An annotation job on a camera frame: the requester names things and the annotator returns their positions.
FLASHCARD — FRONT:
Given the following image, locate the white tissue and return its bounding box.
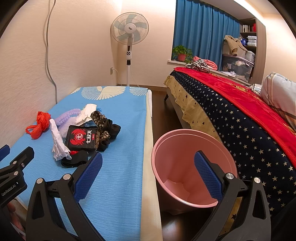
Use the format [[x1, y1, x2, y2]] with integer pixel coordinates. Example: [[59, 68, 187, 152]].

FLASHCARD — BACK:
[[49, 118, 72, 161]]

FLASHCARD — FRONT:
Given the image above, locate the orange plastic bag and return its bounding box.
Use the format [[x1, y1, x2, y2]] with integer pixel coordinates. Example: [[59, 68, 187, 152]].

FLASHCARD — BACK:
[[25, 111, 51, 140]]

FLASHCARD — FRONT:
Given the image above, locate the purple bubble wrap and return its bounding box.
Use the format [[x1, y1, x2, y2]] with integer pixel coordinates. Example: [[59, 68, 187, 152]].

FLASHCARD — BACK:
[[54, 108, 81, 138]]

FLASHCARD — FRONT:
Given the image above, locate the black crab snack packet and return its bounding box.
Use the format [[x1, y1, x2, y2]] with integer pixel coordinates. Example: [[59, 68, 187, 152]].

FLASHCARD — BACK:
[[65, 125, 98, 151]]

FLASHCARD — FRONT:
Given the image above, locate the black floral cloth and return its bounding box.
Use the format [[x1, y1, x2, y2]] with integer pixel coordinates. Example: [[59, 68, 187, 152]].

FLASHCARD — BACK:
[[91, 110, 121, 152]]

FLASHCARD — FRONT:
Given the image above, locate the white paper bag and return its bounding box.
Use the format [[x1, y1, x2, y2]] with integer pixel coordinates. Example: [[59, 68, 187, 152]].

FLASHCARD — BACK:
[[75, 103, 97, 126]]

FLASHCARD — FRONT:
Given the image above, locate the pink trash bin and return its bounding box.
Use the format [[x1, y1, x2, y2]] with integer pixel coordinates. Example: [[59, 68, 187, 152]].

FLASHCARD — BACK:
[[151, 128, 237, 215]]

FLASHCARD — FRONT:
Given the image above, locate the navy star bedsheet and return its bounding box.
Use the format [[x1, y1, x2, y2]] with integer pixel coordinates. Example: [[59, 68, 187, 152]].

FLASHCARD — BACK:
[[164, 72, 295, 237]]

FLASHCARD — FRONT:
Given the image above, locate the red blanket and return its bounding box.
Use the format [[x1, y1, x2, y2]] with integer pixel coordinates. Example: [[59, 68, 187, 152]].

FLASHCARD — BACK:
[[172, 67, 295, 166]]

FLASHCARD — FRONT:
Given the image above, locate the plaid pillow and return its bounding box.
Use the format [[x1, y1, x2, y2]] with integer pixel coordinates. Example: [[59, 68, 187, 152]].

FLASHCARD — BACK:
[[260, 72, 296, 131]]

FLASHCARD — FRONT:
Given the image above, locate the clear storage box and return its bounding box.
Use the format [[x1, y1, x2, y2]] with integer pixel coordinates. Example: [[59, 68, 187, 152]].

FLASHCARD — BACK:
[[222, 55, 254, 82]]

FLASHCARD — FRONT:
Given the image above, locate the pink folded clothing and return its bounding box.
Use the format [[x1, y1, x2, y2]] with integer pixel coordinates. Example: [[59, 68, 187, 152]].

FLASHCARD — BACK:
[[193, 56, 218, 70]]

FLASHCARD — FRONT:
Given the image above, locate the striped clothing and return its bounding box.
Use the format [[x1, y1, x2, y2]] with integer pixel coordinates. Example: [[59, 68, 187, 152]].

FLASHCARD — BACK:
[[186, 59, 210, 73]]

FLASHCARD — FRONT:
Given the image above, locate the khaki jacket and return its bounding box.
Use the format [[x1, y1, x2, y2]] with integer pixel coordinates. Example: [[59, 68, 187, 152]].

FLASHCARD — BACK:
[[222, 35, 247, 58]]

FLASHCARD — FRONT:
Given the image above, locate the potted green plant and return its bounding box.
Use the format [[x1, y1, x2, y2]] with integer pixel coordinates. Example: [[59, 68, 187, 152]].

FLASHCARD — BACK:
[[171, 45, 193, 63]]

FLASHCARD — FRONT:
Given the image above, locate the white standing fan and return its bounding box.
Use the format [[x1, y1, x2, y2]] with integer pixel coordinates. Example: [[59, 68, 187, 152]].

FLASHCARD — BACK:
[[110, 12, 149, 86]]

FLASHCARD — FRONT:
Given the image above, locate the blue curtain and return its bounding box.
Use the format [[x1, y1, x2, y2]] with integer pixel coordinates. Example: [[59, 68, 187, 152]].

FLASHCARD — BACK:
[[173, 1, 239, 70]]

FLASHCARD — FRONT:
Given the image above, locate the grey wall cable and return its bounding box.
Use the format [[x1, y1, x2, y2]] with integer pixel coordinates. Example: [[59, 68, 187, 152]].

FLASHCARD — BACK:
[[43, 0, 58, 105]]

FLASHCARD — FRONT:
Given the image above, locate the wall bookshelf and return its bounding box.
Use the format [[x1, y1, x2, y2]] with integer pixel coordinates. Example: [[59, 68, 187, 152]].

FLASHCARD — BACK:
[[239, 17, 266, 84]]

